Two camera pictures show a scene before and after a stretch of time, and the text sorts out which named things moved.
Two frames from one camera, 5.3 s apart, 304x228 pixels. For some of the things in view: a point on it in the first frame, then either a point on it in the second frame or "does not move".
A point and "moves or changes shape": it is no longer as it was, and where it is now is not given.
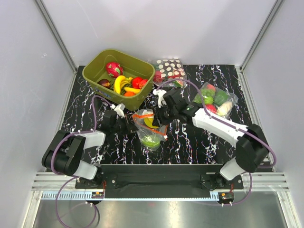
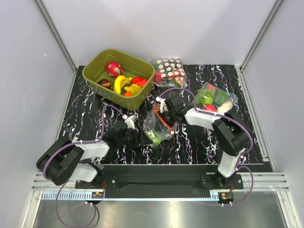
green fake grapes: x=208 y=95 does not move
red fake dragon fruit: x=114 y=69 does not move
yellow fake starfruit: x=148 y=121 to x=135 y=89
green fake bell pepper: x=220 y=97 does not move
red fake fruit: x=138 y=82 does not move
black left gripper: x=130 y=127 to x=137 y=140
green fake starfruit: x=150 y=141 to x=155 y=137
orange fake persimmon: x=129 y=93 does not move
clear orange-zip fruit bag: x=151 y=136 moves or changes shape
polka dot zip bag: x=164 y=69 does not move
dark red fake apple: x=105 y=82 does not move
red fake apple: x=211 y=108 does not move
